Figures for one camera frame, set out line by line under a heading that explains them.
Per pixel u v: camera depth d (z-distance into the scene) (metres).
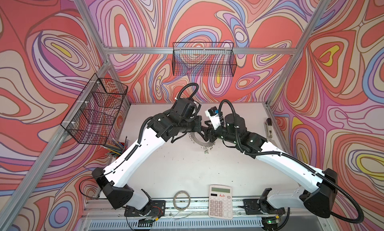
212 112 0.58
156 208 0.72
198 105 0.57
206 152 0.79
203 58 0.96
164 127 0.44
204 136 0.63
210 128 0.61
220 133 0.60
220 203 0.73
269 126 1.02
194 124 0.59
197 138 0.75
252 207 0.73
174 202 0.76
